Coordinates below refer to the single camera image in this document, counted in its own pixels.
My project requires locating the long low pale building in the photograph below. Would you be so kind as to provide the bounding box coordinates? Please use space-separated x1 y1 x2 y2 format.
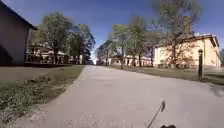
108 54 155 67

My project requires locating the grey asphalt path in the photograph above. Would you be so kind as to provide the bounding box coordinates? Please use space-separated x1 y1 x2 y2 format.
13 64 224 128

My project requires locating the row of trees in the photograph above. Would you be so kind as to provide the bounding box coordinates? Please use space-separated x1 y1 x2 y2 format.
96 15 161 68

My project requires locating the green tree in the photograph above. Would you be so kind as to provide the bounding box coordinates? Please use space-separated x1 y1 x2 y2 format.
35 11 74 65
66 23 97 65

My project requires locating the pale building with columns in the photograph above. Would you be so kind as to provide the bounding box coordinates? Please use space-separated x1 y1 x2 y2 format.
26 46 84 65

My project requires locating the grass verge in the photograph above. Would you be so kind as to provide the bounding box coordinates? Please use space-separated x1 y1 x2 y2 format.
108 64 224 86
0 64 86 124

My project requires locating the robot's own part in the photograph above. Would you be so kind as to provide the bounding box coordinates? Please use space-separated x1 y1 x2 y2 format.
159 124 177 128
145 100 167 128

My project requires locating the tall sparse tree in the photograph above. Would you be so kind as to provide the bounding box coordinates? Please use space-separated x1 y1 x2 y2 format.
151 0 202 69

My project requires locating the yellow building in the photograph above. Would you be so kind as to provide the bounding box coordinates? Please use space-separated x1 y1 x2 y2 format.
153 34 222 69

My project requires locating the dark building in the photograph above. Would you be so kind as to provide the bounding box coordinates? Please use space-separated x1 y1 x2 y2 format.
0 1 38 67

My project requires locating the dark post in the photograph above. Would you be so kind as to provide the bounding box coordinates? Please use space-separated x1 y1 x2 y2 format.
197 48 204 80

